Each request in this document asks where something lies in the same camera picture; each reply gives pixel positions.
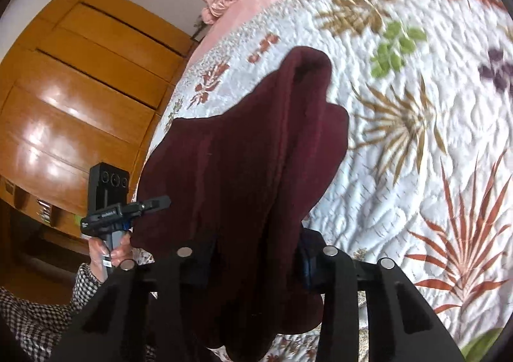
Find maroon pants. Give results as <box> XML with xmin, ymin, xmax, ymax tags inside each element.
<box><xmin>130</xmin><ymin>45</ymin><xmax>350</xmax><ymax>362</ymax></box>

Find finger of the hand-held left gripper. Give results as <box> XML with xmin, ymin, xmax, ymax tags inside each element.
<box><xmin>130</xmin><ymin>195</ymin><xmax>173</xmax><ymax>215</ymax></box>

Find person's left hand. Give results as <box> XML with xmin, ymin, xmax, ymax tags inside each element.
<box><xmin>87</xmin><ymin>232</ymin><xmax>134</xmax><ymax>280</ymax></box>

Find wooden shelf unit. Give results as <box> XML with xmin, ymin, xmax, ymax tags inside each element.
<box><xmin>0</xmin><ymin>175</ymin><xmax>94</xmax><ymax>291</ymax></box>

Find wooden wardrobe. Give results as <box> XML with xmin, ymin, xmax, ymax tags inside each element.
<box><xmin>0</xmin><ymin>0</ymin><xmax>198</xmax><ymax>228</ymax></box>

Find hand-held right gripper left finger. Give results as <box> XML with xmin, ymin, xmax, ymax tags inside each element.
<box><xmin>51</xmin><ymin>241</ymin><xmax>220</xmax><ymax>362</ymax></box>

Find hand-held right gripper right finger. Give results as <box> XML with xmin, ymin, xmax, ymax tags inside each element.
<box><xmin>298</xmin><ymin>229</ymin><xmax>466</xmax><ymax>362</ymax></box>

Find bed with floral sheet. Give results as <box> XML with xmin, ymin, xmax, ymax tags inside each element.
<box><xmin>132</xmin><ymin>0</ymin><xmax>513</xmax><ymax>362</ymax></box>

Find person's left forearm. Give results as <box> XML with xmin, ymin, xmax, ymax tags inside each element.
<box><xmin>0</xmin><ymin>263</ymin><xmax>105</xmax><ymax>362</ymax></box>

